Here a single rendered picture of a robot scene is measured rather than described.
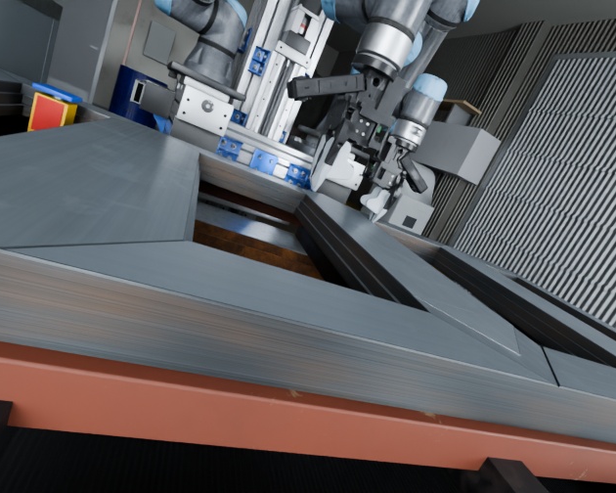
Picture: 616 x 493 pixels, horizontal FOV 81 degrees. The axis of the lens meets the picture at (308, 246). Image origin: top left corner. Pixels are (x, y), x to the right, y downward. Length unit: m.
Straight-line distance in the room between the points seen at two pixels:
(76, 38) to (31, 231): 8.33
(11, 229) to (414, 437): 0.33
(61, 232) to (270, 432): 0.20
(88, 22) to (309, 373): 8.41
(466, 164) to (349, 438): 4.31
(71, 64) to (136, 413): 8.38
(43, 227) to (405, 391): 0.28
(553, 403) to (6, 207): 0.48
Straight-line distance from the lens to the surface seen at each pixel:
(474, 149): 4.56
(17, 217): 0.28
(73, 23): 8.59
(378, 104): 0.61
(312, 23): 1.44
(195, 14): 1.21
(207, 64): 1.22
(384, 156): 0.92
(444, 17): 1.27
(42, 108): 0.81
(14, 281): 0.24
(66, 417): 0.29
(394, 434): 0.35
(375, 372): 0.30
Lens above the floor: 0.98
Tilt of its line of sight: 14 degrees down
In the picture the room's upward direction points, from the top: 24 degrees clockwise
